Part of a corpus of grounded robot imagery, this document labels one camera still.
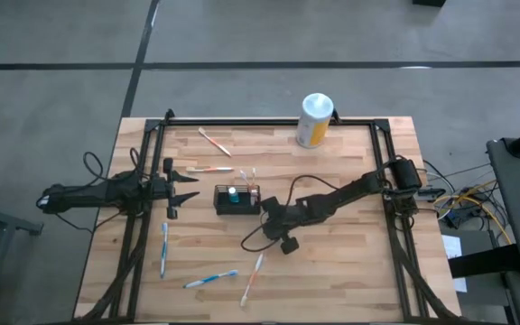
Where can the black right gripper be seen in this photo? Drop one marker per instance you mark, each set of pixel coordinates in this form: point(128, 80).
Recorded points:
point(290, 246)

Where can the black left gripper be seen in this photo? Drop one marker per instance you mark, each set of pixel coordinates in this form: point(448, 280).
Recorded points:
point(172, 212)

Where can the teal bottle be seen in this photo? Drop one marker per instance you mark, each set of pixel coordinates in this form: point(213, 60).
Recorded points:
point(233, 196)

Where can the white canister with yellow label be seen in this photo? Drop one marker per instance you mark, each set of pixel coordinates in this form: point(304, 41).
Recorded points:
point(314, 131)

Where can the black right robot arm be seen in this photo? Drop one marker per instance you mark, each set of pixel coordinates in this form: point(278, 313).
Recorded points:
point(332, 198)

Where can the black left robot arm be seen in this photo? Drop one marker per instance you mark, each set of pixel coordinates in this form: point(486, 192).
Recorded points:
point(84, 196)

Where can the blue and white toothbrush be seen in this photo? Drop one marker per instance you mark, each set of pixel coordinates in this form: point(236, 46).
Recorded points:
point(210, 279)
point(164, 253)

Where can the white paper sheet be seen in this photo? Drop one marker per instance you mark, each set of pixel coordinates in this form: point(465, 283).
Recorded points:
point(453, 253)

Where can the blue-lit electronics box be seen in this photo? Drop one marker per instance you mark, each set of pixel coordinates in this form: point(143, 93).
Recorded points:
point(452, 219)

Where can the black box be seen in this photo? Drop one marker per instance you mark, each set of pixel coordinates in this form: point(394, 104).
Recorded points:
point(429, 2)

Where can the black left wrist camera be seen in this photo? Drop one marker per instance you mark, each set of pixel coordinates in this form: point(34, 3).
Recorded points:
point(155, 188)

